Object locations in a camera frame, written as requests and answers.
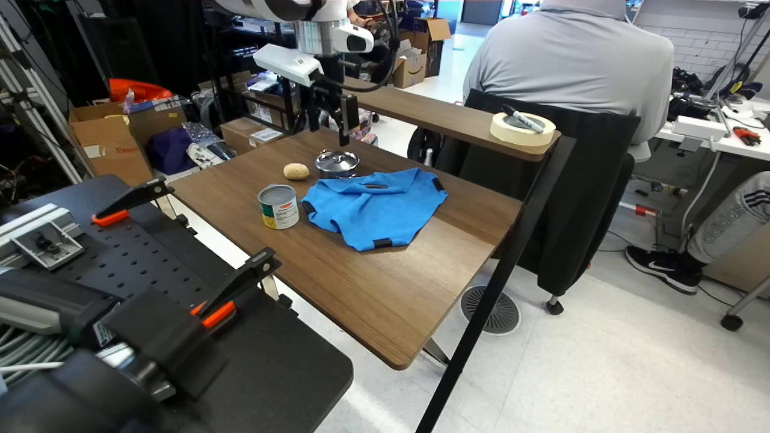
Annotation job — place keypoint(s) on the white desk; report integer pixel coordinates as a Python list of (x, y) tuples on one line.
[(707, 141)]

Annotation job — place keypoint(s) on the large open cardboard box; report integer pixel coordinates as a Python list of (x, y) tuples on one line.
[(110, 144)]

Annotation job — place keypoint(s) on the beige tape roll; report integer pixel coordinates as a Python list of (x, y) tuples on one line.
[(522, 133)]

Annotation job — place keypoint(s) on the beige potato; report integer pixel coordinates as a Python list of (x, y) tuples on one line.
[(298, 172)]

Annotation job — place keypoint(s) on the blue cloth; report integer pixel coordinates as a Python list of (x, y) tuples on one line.
[(375, 207)]

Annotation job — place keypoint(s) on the black perforated base board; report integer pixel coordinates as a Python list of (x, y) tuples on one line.
[(273, 375)]

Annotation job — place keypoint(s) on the person in grey shirt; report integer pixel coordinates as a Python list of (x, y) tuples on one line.
[(579, 64)]

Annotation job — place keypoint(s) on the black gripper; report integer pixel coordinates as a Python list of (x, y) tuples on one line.
[(348, 102)]

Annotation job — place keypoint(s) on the small brown cardboard box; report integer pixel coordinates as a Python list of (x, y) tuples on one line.
[(242, 133)]

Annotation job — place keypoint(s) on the black office chair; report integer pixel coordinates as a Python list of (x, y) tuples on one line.
[(582, 201)]

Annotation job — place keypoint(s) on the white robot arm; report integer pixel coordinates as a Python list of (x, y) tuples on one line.
[(289, 64)]

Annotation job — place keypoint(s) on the orange plastic object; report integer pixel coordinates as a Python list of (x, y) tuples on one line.
[(135, 86)]

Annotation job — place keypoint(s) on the tin can yellow green label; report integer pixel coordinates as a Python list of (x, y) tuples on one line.
[(279, 210)]

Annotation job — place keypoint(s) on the tall cardboard box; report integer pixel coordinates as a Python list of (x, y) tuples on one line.
[(434, 43)]

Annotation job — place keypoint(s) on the person in grey trousers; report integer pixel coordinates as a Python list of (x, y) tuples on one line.
[(724, 230)]

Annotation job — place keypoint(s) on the small silver pot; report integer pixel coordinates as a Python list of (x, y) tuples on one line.
[(337, 172)]

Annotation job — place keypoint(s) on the red hand tool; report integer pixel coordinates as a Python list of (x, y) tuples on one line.
[(747, 136)]

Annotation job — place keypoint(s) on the aluminium rail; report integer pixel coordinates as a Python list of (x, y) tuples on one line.
[(33, 230)]

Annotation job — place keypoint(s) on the purple bag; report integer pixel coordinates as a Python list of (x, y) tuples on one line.
[(170, 149)]

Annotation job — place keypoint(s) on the low cardboard box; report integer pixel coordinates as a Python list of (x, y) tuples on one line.
[(411, 70)]

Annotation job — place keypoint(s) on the black table leg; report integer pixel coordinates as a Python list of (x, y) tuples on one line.
[(496, 289)]

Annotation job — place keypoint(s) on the aluminium frame post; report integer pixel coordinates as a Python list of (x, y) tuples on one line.
[(37, 103)]

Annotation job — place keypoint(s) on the round chair base plate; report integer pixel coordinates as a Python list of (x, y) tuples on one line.
[(496, 314)]

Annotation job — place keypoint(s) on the pink patterned bag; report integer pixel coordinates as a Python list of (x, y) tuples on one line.
[(366, 133)]

